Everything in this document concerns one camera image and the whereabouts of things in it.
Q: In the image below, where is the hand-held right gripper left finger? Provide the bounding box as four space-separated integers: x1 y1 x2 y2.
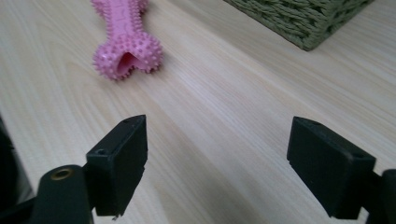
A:
85 114 149 217

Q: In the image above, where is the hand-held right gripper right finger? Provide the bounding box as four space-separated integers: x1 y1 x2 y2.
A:
286 116 377 220

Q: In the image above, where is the pink spiky bone toy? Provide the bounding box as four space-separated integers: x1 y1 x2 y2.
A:
90 0 164 82

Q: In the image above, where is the green woven basket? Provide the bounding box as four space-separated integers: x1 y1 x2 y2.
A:
223 0 376 52

